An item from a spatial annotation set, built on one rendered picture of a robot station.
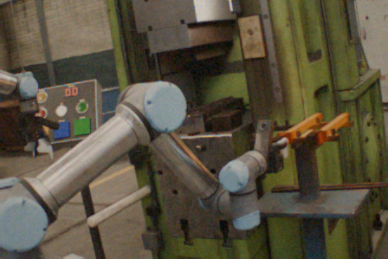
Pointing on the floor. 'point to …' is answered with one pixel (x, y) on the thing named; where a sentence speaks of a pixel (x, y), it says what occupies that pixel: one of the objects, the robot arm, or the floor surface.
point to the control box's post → (90, 226)
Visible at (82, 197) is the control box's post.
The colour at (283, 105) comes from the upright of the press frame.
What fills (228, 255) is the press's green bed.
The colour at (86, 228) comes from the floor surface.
